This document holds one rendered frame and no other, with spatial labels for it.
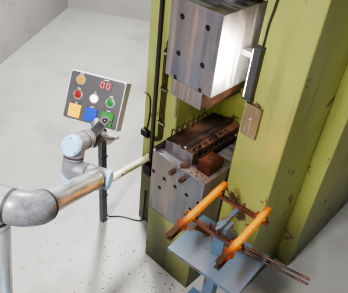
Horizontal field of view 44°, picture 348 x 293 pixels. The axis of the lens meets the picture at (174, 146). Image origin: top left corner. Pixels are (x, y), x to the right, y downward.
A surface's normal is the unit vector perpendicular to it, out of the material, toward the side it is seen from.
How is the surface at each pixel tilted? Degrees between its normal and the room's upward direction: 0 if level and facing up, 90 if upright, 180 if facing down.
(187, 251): 0
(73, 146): 64
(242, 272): 0
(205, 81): 90
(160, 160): 90
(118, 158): 0
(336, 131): 90
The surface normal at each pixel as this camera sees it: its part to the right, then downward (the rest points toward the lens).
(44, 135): 0.09, -0.78
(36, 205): 0.62, -0.24
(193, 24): -0.69, 0.40
